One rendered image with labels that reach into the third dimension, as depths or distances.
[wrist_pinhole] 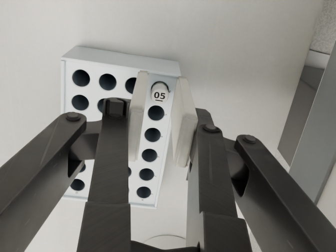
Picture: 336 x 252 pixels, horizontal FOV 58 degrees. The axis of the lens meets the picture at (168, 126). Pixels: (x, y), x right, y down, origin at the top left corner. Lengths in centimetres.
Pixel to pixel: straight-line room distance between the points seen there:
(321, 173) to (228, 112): 11
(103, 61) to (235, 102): 12
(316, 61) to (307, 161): 95
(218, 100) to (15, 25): 17
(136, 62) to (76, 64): 4
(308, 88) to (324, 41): 35
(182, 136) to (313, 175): 8
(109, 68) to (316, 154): 14
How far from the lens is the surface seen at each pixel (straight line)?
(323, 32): 115
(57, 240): 38
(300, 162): 21
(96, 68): 22
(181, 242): 35
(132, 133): 15
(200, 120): 17
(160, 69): 22
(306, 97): 82
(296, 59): 28
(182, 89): 19
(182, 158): 16
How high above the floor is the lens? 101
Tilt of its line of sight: 64 degrees down
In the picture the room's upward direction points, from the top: 177 degrees clockwise
